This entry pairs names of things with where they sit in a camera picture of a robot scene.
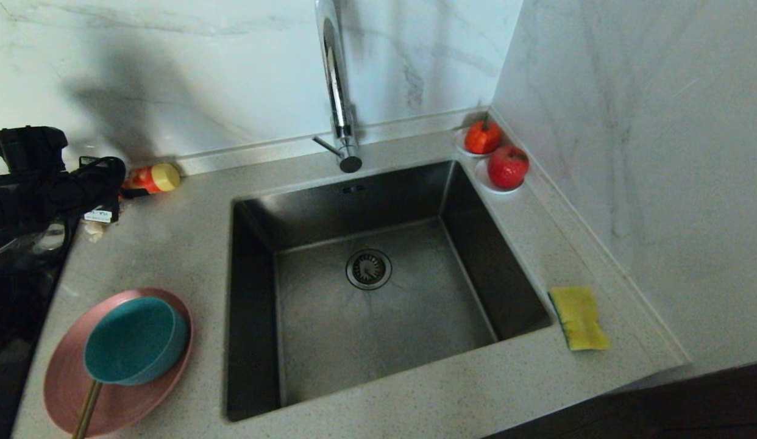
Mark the round metal drain strainer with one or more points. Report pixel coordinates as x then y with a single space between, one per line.
368 269

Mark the stainless steel sink basin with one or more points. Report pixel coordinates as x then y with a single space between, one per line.
384 341

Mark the yellow and green sponge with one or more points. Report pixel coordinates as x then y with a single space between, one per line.
578 318

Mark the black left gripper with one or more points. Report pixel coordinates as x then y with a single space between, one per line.
92 186

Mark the clear glass pot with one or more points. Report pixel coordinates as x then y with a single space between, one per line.
13 250

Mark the chrome kitchen faucet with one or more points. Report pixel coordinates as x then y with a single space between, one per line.
337 91

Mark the red tomato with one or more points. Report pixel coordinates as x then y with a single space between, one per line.
482 137

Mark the teal bowl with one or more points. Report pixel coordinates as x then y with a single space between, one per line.
135 340

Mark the orange detergent bottle yellow cap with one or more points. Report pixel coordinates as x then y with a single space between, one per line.
159 178

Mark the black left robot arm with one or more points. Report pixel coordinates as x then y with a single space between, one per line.
25 155

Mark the small white dish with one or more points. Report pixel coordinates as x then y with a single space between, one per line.
483 182
459 143

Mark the crumpled beige tissue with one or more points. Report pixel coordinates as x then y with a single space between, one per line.
95 230

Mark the pink round plate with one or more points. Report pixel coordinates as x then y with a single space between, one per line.
131 407

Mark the black cooktop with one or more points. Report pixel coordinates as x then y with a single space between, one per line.
13 317

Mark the red apple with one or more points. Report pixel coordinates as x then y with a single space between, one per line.
508 167

